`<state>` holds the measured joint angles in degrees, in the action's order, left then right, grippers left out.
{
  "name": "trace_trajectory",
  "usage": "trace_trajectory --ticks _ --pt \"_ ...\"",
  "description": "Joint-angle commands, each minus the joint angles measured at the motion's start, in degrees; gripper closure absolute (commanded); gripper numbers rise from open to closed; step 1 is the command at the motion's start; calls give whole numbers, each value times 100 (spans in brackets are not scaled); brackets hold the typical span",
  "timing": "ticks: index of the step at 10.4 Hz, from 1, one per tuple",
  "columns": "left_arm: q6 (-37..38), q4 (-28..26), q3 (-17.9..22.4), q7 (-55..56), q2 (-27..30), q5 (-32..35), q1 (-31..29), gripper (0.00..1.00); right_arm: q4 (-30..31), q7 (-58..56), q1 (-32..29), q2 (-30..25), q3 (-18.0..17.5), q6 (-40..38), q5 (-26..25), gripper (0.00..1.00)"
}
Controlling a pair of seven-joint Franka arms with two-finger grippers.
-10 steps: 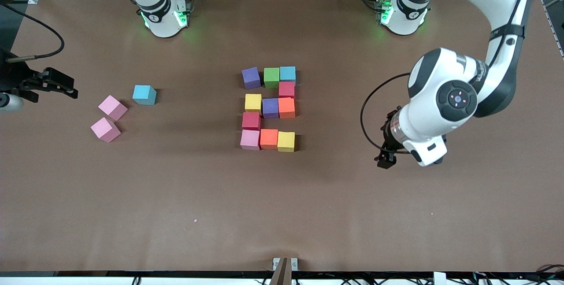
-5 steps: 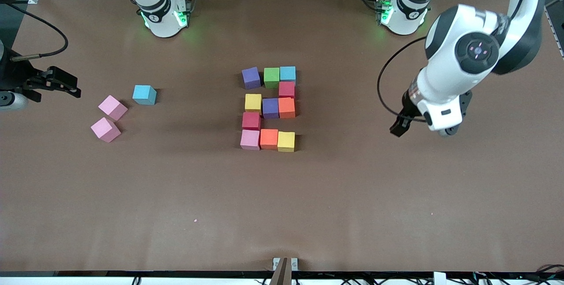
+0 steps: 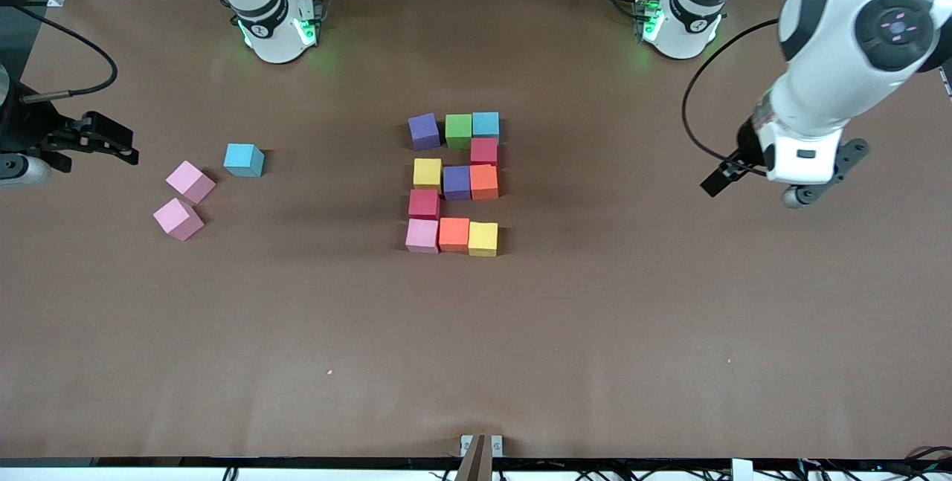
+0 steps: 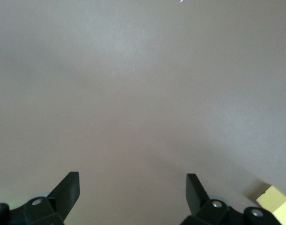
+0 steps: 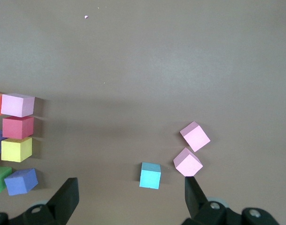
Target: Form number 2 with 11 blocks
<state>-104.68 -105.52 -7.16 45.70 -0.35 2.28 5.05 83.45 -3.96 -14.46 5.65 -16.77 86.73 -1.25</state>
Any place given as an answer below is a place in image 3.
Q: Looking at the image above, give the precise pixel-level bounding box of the purple foam cube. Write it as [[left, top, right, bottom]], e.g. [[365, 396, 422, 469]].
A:
[[443, 165, 472, 202], [408, 113, 441, 151]]

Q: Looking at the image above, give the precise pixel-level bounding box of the green foam cube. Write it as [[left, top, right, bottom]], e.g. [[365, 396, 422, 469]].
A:
[[445, 114, 475, 150]]

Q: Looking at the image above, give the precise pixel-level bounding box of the orange foam cube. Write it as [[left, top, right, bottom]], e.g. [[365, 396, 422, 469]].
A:
[[438, 217, 472, 254], [470, 164, 500, 201]]

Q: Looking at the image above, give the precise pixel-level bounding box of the brown table cover sheet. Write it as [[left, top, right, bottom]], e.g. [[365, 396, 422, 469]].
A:
[[0, 0, 952, 461]]

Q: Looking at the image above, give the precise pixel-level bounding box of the pink foam cube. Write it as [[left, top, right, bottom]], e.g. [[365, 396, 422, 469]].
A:
[[152, 198, 205, 239], [405, 219, 441, 254], [165, 160, 216, 204]]

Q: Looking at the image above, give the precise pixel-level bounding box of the metal post bracket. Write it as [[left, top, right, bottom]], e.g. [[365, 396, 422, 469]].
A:
[[460, 434, 504, 481]]

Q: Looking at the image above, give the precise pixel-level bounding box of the yellow foam cube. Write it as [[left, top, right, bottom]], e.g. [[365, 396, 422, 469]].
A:
[[413, 158, 444, 190], [467, 222, 500, 258]]

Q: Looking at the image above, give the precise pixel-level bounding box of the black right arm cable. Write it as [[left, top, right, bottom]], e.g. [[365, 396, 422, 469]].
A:
[[15, 5, 120, 105]]

